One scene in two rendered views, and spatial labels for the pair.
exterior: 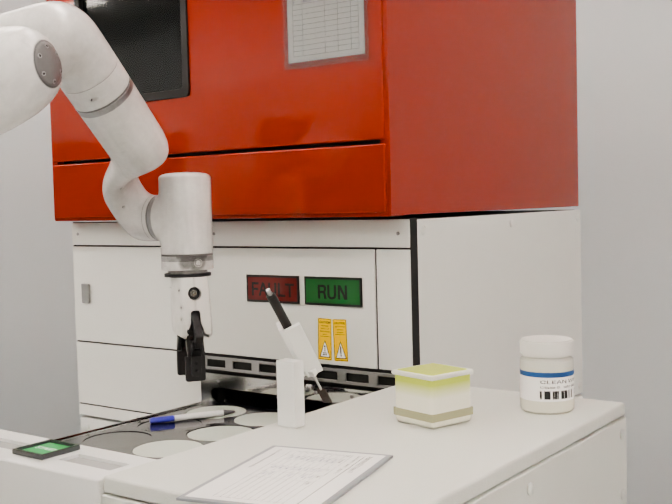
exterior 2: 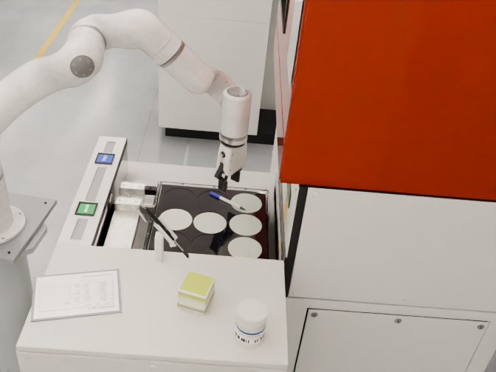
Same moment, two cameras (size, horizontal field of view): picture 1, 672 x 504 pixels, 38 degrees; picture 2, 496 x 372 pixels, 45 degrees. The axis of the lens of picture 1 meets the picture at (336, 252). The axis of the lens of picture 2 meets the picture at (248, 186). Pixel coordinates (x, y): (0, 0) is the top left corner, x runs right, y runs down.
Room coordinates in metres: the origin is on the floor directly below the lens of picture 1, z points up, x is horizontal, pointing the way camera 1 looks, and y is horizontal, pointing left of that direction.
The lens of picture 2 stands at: (0.66, -0.97, 2.11)
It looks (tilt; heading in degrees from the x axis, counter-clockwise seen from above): 37 degrees down; 51
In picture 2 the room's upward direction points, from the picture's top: 6 degrees clockwise
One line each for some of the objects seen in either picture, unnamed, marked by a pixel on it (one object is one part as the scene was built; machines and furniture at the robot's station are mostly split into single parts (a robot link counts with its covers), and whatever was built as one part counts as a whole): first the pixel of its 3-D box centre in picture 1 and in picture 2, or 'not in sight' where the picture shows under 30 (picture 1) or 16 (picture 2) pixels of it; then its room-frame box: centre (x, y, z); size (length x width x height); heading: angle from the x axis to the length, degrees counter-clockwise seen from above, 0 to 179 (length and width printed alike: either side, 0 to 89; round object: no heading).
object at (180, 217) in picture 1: (183, 213); (235, 111); (1.57, 0.24, 1.24); 0.09 x 0.08 x 0.13; 62
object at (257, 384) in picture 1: (297, 409); (277, 225); (1.65, 0.07, 0.89); 0.44 x 0.02 x 0.10; 54
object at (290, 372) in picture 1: (298, 371); (165, 240); (1.24, 0.05, 1.03); 0.06 x 0.04 x 0.13; 144
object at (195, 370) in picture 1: (196, 361); (221, 183); (1.53, 0.23, 1.00); 0.03 x 0.03 x 0.07; 20
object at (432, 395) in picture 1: (432, 394); (195, 292); (1.23, -0.12, 1.00); 0.07 x 0.07 x 0.07; 39
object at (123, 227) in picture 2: not in sight; (123, 226); (1.25, 0.33, 0.87); 0.36 x 0.08 x 0.03; 54
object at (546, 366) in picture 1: (546, 373); (250, 323); (1.28, -0.28, 1.01); 0.07 x 0.07 x 0.10
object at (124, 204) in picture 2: not in sight; (128, 204); (1.29, 0.39, 0.89); 0.08 x 0.03 x 0.03; 144
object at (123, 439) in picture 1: (219, 434); (210, 222); (1.47, 0.19, 0.90); 0.34 x 0.34 x 0.01; 54
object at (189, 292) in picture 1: (188, 301); (232, 153); (1.57, 0.24, 1.09); 0.10 x 0.07 x 0.11; 20
